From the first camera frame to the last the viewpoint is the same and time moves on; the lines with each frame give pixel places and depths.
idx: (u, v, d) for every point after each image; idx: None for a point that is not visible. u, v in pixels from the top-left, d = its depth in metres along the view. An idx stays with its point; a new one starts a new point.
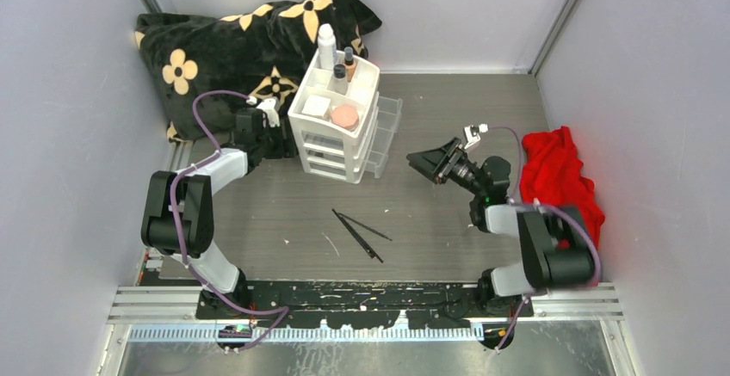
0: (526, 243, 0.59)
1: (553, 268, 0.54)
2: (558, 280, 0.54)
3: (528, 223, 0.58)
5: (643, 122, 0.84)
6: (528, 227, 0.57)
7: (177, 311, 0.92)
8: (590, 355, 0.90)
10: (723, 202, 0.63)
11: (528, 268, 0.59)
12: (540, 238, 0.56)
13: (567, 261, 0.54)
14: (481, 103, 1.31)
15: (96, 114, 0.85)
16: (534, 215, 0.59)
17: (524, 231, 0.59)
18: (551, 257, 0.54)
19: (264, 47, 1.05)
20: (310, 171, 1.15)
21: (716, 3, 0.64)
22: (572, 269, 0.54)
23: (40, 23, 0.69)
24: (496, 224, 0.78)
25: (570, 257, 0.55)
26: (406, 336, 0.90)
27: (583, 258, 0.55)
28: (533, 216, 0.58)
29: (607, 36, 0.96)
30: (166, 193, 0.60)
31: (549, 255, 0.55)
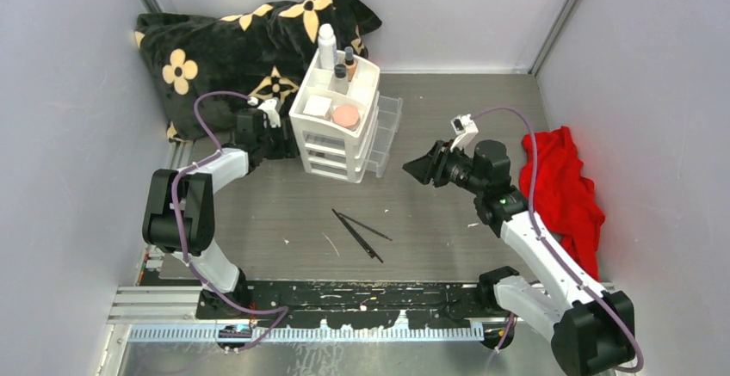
0: (564, 333, 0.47)
1: (591, 367, 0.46)
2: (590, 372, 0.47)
3: (578, 329, 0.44)
5: (643, 122, 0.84)
6: (577, 334, 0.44)
7: (177, 311, 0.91)
8: None
10: (723, 202, 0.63)
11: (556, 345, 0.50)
12: (585, 346, 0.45)
13: (604, 358, 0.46)
14: (481, 103, 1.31)
15: (96, 114, 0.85)
16: (582, 311, 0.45)
17: (566, 321, 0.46)
18: (590, 358, 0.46)
19: (264, 47, 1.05)
20: (310, 171, 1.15)
21: (716, 4, 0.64)
22: (605, 362, 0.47)
23: (40, 23, 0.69)
24: (510, 240, 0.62)
25: (605, 349, 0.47)
26: (406, 336, 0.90)
27: (618, 349, 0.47)
28: (584, 317, 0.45)
29: (607, 36, 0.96)
30: (168, 191, 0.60)
31: (590, 356, 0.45)
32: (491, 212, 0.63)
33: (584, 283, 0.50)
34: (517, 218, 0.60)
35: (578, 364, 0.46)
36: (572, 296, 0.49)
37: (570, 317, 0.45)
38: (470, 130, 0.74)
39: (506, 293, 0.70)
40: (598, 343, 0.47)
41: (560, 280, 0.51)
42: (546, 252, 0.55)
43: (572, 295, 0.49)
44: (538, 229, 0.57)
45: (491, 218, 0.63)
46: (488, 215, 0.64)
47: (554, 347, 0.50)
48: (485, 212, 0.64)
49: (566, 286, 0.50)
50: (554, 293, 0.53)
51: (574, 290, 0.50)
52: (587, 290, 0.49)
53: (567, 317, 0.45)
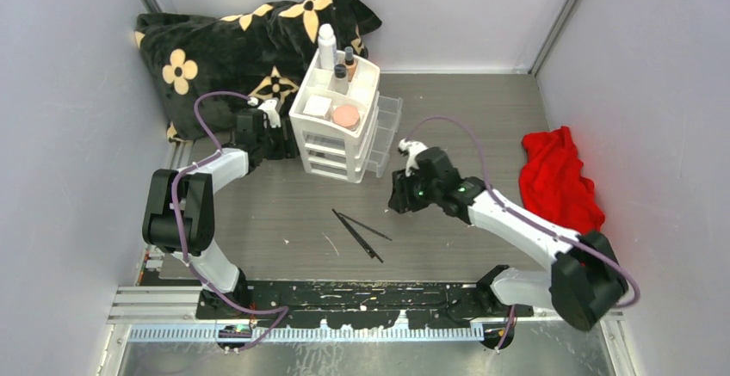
0: (559, 288, 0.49)
1: (596, 310, 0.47)
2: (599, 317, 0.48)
3: (567, 276, 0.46)
5: (643, 122, 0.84)
6: (568, 281, 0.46)
7: (177, 311, 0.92)
8: (590, 355, 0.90)
10: (723, 203, 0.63)
11: (558, 305, 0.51)
12: (582, 293, 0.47)
13: (606, 297, 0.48)
14: (481, 103, 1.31)
15: (96, 114, 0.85)
16: (566, 259, 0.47)
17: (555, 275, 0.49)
18: (593, 301, 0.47)
19: (264, 47, 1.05)
20: (311, 171, 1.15)
21: (716, 4, 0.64)
22: (608, 301, 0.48)
23: (40, 23, 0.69)
24: (479, 222, 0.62)
25: (604, 288, 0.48)
26: (406, 336, 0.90)
27: (616, 286, 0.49)
28: (570, 263, 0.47)
29: (607, 37, 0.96)
30: (168, 191, 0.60)
31: (590, 301, 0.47)
32: (455, 204, 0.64)
33: (559, 233, 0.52)
34: (479, 200, 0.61)
35: (583, 311, 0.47)
36: (553, 249, 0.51)
37: (557, 270, 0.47)
38: (413, 148, 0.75)
39: (504, 286, 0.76)
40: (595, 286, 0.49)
41: (537, 239, 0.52)
42: (516, 219, 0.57)
43: (553, 248, 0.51)
44: (501, 201, 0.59)
45: (458, 208, 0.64)
46: (454, 208, 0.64)
47: (558, 306, 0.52)
48: (450, 206, 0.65)
49: (545, 243, 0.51)
50: (537, 255, 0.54)
51: (551, 243, 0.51)
52: (563, 238, 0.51)
53: (556, 271, 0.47)
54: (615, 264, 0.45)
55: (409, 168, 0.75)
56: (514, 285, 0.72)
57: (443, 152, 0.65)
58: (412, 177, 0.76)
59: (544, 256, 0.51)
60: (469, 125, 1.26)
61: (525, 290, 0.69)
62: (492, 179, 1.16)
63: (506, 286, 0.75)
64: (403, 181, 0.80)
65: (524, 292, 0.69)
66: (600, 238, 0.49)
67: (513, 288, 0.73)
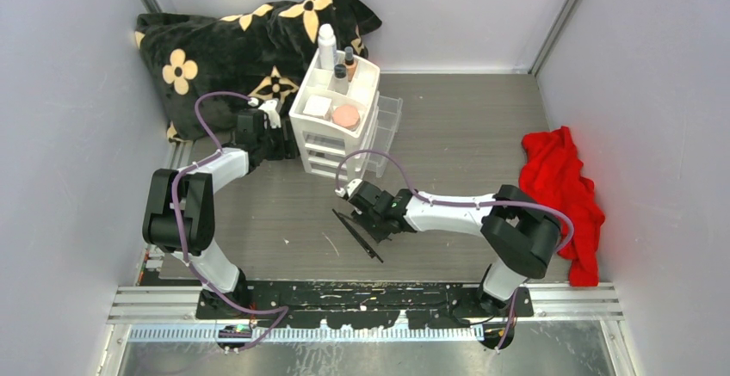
0: (502, 249, 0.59)
1: (541, 252, 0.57)
2: (548, 258, 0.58)
3: (497, 234, 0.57)
5: (644, 122, 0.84)
6: (500, 237, 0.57)
7: (178, 311, 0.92)
8: (590, 355, 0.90)
10: (724, 203, 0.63)
11: (513, 263, 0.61)
12: (517, 243, 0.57)
13: (544, 237, 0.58)
14: (481, 103, 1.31)
15: (96, 114, 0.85)
16: (491, 221, 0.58)
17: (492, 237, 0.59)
18: (532, 246, 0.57)
19: (264, 47, 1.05)
20: (311, 171, 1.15)
21: (716, 3, 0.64)
22: (549, 239, 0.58)
23: (41, 24, 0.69)
24: (421, 224, 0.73)
25: (541, 231, 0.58)
26: (406, 336, 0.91)
27: (547, 224, 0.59)
28: (495, 224, 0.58)
29: (607, 36, 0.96)
30: (167, 190, 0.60)
31: (529, 247, 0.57)
32: (394, 220, 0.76)
33: (478, 203, 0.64)
34: (411, 206, 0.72)
35: (528, 258, 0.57)
36: (479, 216, 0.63)
37: (487, 233, 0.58)
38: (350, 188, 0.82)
39: (494, 282, 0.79)
40: (531, 233, 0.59)
41: (464, 215, 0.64)
42: (444, 207, 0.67)
43: (478, 216, 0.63)
44: (426, 199, 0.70)
45: (399, 224, 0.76)
46: (397, 224, 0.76)
47: (515, 266, 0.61)
48: (393, 223, 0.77)
49: (471, 215, 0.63)
50: (470, 227, 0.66)
51: (476, 213, 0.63)
52: (482, 204, 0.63)
53: (489, 235, 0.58)
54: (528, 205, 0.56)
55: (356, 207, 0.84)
56: (497, 274, 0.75)
57: (369, 183, 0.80)
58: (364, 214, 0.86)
59: (475, 224, 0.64)
60: (468, 124, 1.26)
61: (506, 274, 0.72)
62: (492, 180, 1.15)
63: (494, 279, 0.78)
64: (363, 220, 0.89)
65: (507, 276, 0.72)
66: (511, 190, 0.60)
67: (499, 279, 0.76)
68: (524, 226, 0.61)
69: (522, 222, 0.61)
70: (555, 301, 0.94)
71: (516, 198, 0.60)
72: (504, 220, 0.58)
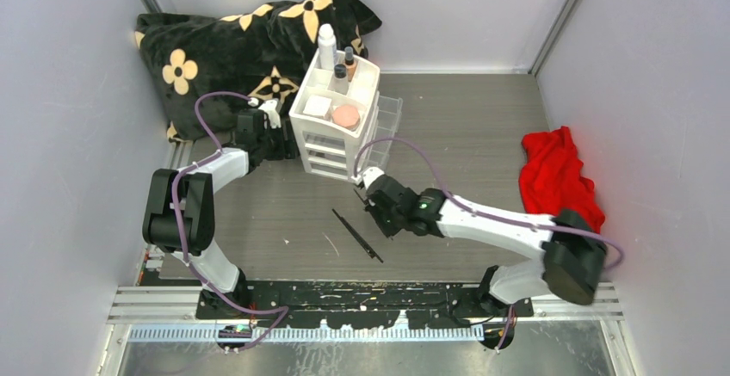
0: (555, 275, 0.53)
1: (594, 281, 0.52)
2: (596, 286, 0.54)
3: (559, 263, 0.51)
5: (643, 121, 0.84)
6: (562, 268, 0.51)
7: (177, 311, 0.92)
8: (590, 355, 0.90)
10: (724, 203, 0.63)
11: (555, 287, 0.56)
12: (577, 273, 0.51)
13: (596, 265, 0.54)
14: (481, 103, 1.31)
15: (96, 114, 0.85)
16: (552, 248, 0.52)
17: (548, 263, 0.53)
18: (586, 275, 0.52)
19: (264, 47, 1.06)
20: (311, 171, 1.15)
21: (716, 3, 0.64)
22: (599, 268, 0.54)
23: (41, 23, 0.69)
24: (452, 231, 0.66)
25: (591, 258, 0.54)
26: (406, 336, 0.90)
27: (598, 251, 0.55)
28: (557, 251, 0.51)
29: (607, 36, 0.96)
30: (167, 190, 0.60)
31: (586, 277, 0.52)
32: (422, 221, 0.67)
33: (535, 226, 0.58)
34: (447, 212, 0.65)
35: (581, 288, 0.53)
36: (535, 239, 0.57)
37: (548, 262, 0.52)
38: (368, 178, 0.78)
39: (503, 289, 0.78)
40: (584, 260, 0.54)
41: (516, 234, 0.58)
42: (489, 220, 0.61)
43: (535, 239, 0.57)
44: (468, 207, 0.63)
45: (426, 225, 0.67)
46: (423, 226, 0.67)
47: (557, 290, 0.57)
48: (419, 225, 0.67)
49: (525, 236, 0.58)
50: (519, 248, 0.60)
51: (531, 235, 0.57)
52: (541, 227, 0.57)
53: (549, 263, 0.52)
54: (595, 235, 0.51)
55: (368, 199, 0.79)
56: (510, 284, 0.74)
57: (391, 179, 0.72)
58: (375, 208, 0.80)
59: (529, 249, 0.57)
60: (468, 124, 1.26)
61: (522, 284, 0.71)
62: (492, 180, 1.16)
63: (505, 287, 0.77)
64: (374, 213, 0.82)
65: (524, 286, 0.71)
66: (571, 215, 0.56)
67: (512, 287, 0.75)
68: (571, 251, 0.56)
69: (568, 245, 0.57)
70: (555, 301, 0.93)
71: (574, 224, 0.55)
72: (563, 247, 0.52)
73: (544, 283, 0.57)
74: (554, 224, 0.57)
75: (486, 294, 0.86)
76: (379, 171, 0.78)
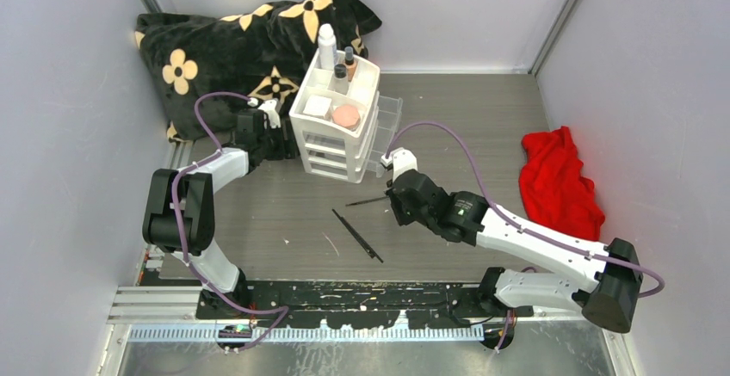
0: (601, 306, 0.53)
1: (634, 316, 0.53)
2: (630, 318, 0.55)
3: (615, 299, 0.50)
5: (643, 121, 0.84)
6: (616, 304, 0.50)
7: (177, 311, 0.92)
8: (590, 355, 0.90)
10: (723, 203, 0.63)
11: (591, 314, 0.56)
12: (626, 308, 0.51)
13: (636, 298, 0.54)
14: (481, 103, 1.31)
15: (96, 114, 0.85)
16: (607, 281, 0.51)
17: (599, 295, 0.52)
18: (632, 310, 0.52)
19: (264, 47, 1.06)
20: (311, 171, 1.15)
21: (716, 3, 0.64)
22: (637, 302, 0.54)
23: (41, 23, 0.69)
24: (490, 244, 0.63)
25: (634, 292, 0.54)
26: (406, 336, 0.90)
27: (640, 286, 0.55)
28: (614, 286, 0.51)
29: (607, 36, 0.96)
30: (167, 190, 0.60)
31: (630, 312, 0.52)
32: (455, 227, 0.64)
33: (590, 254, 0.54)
34: (490, 224, 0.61)
35: (624, 322, 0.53)
36: (589, 269, 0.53)
37: (603, 296, 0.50)
38: (399, 160, 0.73)
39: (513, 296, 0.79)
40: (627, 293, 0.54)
41: (567, 261, 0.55)
42: (537, 240, 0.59)
43: (589, 269, 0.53)
44: (516, 224, 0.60)
45: (460, 231, 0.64)
46: (457, 232, 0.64)
47: (591, 317, 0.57)
48: (453, 231, 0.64)
49: (578, 263, 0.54)
50: (567, 274, 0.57)
51: (584, 264, 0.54)
52: (596, 257, 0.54)
53: (604, 298, 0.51)
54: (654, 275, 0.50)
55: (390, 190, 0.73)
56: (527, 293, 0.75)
57: (425, 176, 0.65)
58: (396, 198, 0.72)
59: (580, 277, 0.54)
60: (468, 124, 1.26)
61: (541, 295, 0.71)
62: (492, 180, 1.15)
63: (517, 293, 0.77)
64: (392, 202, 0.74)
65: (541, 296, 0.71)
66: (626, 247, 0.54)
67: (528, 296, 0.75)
68: None
69: None
70: None
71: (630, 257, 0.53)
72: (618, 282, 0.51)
73: (581, 311, 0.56)
74: (609, 255, 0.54)
75: (486, 294, 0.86)
76: (411, 157, 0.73)
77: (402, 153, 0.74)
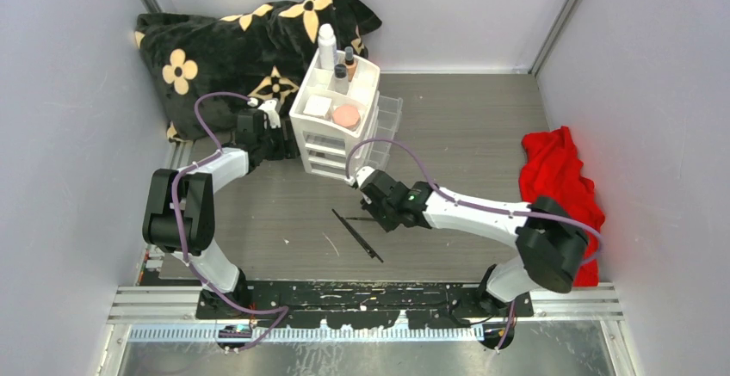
0: (532, 261, 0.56)
1: (570, 267, 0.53)
2: (576, 273, 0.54)
3: (530, 246, 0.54)
5: (644, 122, 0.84)
6: (535, 251, 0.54)
7: (178, 311, 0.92)
8: (590, 355, 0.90)
10: (723, 203, 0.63)
11: (538, 277, 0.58)
12: (549, 255, 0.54)
13: (574, 251, 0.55)
14: (481, 103, 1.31)
15: (96, 114, 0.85)
16: (525, 232, 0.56)
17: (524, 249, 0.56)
18: (562, 261, 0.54)
19: (264, 47, 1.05)
20: (311, 171, 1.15)
21: (716, 4, 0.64)
22: (578, 254, 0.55)
23: (41, 24, 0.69)
24: (440, 223, 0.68)
25: (569, 245, 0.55)
26: (406, 337, 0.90)
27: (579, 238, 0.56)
28: (529, 235, 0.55)
29: (607, 36, 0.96)
30: (167, 190, 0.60)
31: (561, 263, 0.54)
32: (410, 213, 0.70)
33: (511, 212, 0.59)
34: (431, 201, 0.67)
35: (559, 274, 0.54)
36: (511, 224, 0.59)
37: (521, 244, 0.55)
38: (361, 176, 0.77)
39: (498, 285, 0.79)
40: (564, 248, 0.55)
41: (495, 221, 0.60)
42: (471, 210, 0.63)
43: (511, 224, 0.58)
44: (451, 198, 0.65)
45: (414, 217, 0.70)
46: (411, 218, 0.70)
47: (541, 279, 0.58)
48: (408, 217, 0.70)
49: (503, 223, 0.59)
50: (499, 235, 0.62)
51: (508, 221, 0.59)
52: (516, 212, 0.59)
53: (521, 245, 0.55)
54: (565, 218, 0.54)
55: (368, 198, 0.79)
56: (503, 279, 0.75)
57: (384, 174, 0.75)
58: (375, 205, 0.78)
59: (507, 234, 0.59)
60: (468, 124, 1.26)
61: (513, 280, 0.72)
62: (492, 180, 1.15)
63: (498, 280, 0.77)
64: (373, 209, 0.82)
65: (515, 281, 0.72)
66: (547, 202, 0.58)
67: (506, 282, 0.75)
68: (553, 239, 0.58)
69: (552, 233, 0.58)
70: (555, 301, 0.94)
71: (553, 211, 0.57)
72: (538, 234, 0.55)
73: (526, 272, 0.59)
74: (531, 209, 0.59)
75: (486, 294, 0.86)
76: (370, 169, 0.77)
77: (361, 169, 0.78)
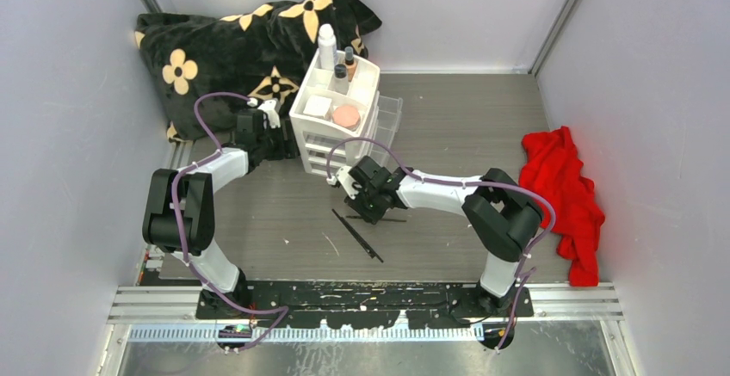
0: (480, 227, 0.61)
1: (517, 235, 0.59)
2: (525, 243, 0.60)
3: (476, 212, 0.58)
5: (644, 121, 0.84)
6: (481, 218, 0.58)
7: (178, 311, 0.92)
8: (590, 355, 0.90)
10: (724, 203, 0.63)
11: (491, 246, 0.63)
12: (495, 223, 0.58)
13: (524, 223, 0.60)
14: (480, 103, 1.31)
15: (96, 114, 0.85)
16: (473, 200, 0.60)
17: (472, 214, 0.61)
18: (510, 230, 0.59)
19: (264, 47, 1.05)
20: (311, 171, 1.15)
21: (717, 4, 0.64)
22: (528, 225, 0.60)
23: (41, 24, 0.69)
24: (412, 201, 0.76)
25: (521, 218, 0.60)
26: (406, 336, 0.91)
27: (529, 210, 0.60)
28: (477, 202, 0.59)
29: (607, 36, 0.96)
30: (167, 189, 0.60)
31: (507, 231, 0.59)
32: (388, 194, 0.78)
33: (463, 182, 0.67)
34: (404, 182, 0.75)
35: (506, 242, 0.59)
36: (463, 194, 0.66)
37: (469, 211, 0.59)
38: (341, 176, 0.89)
39: (490, 280, 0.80)
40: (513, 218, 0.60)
41: (451, 193, 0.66)
42: (432, 185, 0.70)
43: (462, 194, 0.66)
44: (418, 176, 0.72)
45: (392, 198, 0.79)
46: (389, 199, 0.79)
47: (492, 248, 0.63)
48: (386, 198, 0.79)
49: (456, 194, 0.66)
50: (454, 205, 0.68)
51: (460, 191, 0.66)
52: (468, 184, 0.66)
53: (468, 212, 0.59)
54: (509, 186, 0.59)
55: (351, 192, 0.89)
56: (490, 268, 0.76)
57: (369, 157, 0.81)
58: (360, 195, 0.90)
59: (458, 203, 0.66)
60: (468, 124, 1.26)
61: (497, 266, 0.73)
62: None
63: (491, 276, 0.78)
64: (355, 201, 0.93)
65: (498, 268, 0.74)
66: (498, 174, 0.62)
67: (496, 274, 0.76)
68: (507, 211, 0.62)
69: (508, 205, 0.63)
70: (555, 301, 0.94)
71: (502, 180, 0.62)
72: (485, 200, 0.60)
73: (479, 239, 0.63)
74: (482, 180, 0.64)
75: (485, 294, 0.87)
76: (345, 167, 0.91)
77: (340, 169, 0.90)
